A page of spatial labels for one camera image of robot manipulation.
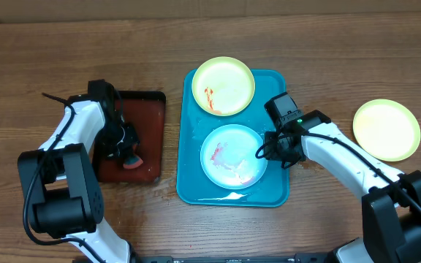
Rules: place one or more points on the blue plastic tray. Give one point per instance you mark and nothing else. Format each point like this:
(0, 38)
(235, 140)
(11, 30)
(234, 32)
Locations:
(193, 185)

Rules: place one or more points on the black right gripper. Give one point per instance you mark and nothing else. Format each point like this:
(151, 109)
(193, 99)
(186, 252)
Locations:
(283, 154)

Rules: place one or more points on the light blue plate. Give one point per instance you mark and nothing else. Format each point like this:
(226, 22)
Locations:
(228, 157)

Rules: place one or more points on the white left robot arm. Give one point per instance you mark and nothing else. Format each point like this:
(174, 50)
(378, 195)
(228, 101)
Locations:
(63, 202)

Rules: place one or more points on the cardboard backdrop panel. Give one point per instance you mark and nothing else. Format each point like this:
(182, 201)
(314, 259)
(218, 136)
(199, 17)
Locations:
(43, 11)

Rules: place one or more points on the black tray with red water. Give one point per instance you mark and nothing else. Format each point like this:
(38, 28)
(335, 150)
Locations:
(145, 110)

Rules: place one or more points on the yellow plate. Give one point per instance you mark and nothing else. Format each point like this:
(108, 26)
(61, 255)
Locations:
(386, 129)

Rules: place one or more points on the yellow-green plate with red stain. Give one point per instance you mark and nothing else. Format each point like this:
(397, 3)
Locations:
(223, 86)

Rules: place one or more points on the green and orange sponge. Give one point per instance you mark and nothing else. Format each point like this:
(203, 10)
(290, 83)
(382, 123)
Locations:
(131, 159)

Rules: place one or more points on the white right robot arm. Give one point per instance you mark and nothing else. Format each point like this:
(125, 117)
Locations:
(390, 199)

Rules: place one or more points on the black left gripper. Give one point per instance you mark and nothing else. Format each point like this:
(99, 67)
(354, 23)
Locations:
(106, 152)

